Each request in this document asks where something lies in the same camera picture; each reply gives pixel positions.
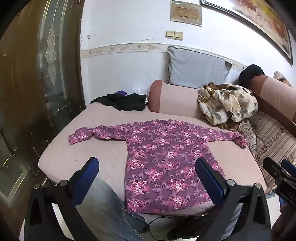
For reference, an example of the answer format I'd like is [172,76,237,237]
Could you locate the black clothes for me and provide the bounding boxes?
[90,92,147,112]

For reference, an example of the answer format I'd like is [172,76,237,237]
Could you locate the beige light switch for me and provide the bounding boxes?
[165,30,184,41]

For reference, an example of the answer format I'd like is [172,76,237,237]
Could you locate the grey pillow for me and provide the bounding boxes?
[166,46,232,89]

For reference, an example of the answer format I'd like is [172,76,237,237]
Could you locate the person's jeans leg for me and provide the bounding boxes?
[76,174,146,241]

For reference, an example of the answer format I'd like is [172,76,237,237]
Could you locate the framed wall picture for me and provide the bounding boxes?
[201,0,294,66]

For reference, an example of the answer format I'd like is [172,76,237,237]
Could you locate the pink bed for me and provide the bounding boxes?
[38,102,270,216]

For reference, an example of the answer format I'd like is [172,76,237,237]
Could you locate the black cable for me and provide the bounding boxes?
[147,215,169,235]

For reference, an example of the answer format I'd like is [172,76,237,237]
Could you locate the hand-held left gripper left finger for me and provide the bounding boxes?
[24,157,100,241]

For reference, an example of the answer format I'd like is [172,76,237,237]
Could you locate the striped beige pillow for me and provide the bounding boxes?
[238,111,296,193]

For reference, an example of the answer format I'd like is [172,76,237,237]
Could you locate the purple floral shirt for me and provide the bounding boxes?
[68,119,249,214]

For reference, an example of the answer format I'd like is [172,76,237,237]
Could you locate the brown and pink bolster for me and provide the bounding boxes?
[247,75,296,131]

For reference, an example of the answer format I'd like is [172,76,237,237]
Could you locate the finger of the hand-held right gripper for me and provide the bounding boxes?
[281,159,296,177]
[262,157,290,184]

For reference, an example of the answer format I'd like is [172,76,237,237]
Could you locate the beige wall panel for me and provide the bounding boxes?
[170,0,202,26]

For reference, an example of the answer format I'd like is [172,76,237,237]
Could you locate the wooden door with glass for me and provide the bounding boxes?
[0,0,86,223]

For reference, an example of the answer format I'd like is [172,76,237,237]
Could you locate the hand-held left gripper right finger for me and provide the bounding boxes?
[195,158,271,241]

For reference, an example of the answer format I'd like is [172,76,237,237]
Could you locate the cream floral blanket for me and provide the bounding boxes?
[198,82,259,127]

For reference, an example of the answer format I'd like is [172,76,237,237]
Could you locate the person's right hand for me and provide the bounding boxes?
[270,203,296,241]

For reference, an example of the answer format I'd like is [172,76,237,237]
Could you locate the dark cloth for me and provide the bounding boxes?
[238,64,265,87]

